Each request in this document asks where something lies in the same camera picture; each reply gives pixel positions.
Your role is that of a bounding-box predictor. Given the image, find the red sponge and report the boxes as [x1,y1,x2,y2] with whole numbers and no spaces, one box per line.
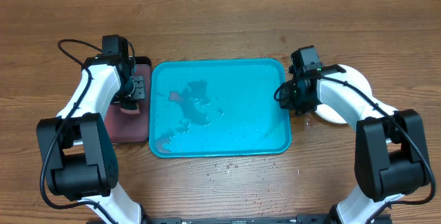
[120,103,140,114]

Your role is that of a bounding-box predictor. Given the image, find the dark tray with red water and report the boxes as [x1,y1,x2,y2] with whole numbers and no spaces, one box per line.
[104,57,152,144]

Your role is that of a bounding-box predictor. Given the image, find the white pink plate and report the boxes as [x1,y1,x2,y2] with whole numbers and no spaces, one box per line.
[315,64,372,125]

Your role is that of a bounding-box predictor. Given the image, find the teal plastic tray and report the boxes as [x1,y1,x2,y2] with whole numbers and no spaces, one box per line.
[149,58,292,159]

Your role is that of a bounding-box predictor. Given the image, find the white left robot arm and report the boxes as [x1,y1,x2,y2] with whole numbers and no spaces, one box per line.
[37,63,151,223]

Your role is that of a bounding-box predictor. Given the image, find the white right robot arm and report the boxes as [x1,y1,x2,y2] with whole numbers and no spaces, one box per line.
[274,65,436,223]

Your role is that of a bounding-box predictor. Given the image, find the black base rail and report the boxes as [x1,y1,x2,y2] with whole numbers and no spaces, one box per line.
[150,214,336,224]

